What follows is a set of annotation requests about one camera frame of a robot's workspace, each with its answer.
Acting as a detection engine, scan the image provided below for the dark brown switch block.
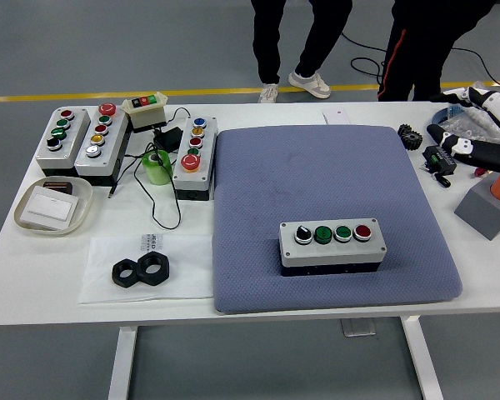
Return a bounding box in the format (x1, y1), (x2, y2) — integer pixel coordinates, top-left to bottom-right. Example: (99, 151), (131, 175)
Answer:
(42, 179), (74, 196)

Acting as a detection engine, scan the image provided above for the grey four-button control box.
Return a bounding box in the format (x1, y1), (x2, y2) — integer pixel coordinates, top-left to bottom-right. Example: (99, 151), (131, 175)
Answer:
(278, 217), (388, 278)
(35, 106), (92, 178)

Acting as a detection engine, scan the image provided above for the bag of metal washers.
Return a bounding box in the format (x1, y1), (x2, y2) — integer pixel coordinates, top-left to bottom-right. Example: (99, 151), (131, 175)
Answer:
(437, 116), (500, 145)

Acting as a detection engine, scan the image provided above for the bag of white plastic parts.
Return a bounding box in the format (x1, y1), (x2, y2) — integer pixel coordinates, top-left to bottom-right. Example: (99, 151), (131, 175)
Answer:
(445, 80), (500, 145)

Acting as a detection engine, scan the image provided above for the thin black adapter cable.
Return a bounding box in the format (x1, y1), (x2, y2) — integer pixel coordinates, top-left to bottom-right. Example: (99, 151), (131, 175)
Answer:
(107, 107), (193, 230)

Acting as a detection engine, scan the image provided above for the grey wedge block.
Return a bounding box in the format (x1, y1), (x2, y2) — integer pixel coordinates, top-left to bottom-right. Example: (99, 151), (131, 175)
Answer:
(453, 171), (500, 242)

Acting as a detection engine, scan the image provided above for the grey five-button control box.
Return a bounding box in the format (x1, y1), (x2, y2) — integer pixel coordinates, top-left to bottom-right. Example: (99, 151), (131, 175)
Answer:
(172, 115), (218, 202)
(73, 102), (130, 187)

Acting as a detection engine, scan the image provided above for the black floor cable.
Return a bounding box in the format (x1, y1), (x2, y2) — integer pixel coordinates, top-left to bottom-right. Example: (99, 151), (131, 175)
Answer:
(339, 32), (500, 93)

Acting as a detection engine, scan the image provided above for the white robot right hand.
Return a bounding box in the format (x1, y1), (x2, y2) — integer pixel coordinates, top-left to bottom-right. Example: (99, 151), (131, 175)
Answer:
(425, 86), (500, 176)

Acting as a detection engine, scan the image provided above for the white printed plastic bag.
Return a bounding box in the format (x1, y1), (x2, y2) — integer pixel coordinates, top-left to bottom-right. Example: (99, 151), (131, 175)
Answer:
(77, 233), (215, 305)

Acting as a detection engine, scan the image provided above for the cream plastic tray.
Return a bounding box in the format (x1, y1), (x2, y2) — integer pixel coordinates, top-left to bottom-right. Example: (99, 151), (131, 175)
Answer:
(13, 176), (94, 237)

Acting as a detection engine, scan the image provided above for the black gear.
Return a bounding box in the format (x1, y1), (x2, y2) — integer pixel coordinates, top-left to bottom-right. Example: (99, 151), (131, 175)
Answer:
(397, 122), (423, 151)

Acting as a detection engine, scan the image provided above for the person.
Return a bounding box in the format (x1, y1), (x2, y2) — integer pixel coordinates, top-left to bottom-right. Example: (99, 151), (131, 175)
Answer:
(249, 0), (353, 104)
(376, 0), (497, 103)

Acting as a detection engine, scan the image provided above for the black module with green terminals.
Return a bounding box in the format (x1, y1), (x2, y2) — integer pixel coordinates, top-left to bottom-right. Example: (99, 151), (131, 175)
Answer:
(422, 143), (458, 175)

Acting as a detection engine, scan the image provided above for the white card with red mark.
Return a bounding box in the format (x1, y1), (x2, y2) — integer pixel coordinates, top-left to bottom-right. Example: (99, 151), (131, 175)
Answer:
(322, 107), (351, 125)

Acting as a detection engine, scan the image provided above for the black hex nut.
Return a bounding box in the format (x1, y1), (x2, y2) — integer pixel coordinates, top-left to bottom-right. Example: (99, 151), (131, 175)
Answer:
(135, 250), (171, 287)
(111, 257), (145, 288)

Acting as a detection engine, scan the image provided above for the blue-grey textured mat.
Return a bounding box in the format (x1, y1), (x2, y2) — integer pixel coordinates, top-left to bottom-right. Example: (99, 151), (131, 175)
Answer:
(211, 123), (463, 315)

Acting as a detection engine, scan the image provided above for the black power adapter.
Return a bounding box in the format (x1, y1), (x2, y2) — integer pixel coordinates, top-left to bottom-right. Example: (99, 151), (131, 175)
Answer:
(154, 126), (184, 152)

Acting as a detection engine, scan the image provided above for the white table leg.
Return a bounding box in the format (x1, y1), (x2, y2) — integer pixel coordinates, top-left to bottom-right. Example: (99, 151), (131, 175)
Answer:
(401, 316), (444, 400)
(107, 326), (139, 400)

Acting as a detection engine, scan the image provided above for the white wall switch panel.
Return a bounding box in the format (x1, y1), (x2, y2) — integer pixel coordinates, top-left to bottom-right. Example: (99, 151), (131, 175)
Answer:
(22, 185), (80, 230)

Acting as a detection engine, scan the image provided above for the blue plate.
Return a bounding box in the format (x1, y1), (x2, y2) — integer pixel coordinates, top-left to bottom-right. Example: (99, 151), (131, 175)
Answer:
(430, 106), (500, 148)

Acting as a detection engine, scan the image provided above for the grey under-table bracket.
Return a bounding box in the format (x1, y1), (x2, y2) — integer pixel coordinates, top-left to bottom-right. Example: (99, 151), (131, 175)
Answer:
(340, 318), (378, 338)

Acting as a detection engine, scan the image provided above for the green film roll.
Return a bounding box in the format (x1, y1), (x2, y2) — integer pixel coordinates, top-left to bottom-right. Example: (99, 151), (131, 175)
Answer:
(142, 149), (174, 186)

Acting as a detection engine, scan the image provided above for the cream three-button switch box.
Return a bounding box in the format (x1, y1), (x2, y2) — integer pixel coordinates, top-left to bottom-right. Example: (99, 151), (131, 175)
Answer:
(121, 92), (169, 133)

